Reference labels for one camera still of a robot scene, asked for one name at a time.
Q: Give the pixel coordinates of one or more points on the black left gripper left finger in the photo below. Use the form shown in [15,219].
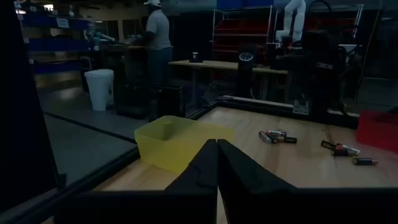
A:
[199,180]

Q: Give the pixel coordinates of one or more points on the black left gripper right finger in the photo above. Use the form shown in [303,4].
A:
[239,180]

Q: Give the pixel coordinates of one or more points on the black copper Duracell battery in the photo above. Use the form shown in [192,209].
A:
[364,161]
[289,140]

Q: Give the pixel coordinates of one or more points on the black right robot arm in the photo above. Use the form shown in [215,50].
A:
[321,77]

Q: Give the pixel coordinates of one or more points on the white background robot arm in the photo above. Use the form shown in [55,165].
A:
[298,18]

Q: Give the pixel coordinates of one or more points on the silver blue background robot arm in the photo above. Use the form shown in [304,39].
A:
[104,36]

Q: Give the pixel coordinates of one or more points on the translucent yellow plastic bin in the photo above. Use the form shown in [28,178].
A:
[161,146]

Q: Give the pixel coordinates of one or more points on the black cylindrical device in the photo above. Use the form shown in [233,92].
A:
[245,77]

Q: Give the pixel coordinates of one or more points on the wooden background table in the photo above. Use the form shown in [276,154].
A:
[217,64]

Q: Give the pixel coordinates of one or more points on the small black jar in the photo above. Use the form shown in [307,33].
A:
[195,57]

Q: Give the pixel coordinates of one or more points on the white trash bin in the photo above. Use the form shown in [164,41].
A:
[99,90]

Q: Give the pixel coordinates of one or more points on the red plastic bin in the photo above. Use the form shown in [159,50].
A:
[377,130]

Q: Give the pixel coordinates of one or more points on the metal rack with red bins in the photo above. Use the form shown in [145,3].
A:
[236,31]

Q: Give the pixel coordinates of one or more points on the person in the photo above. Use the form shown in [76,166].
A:
[158,31]

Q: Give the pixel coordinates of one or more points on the shelving with blue bins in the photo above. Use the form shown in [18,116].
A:
[56,45]

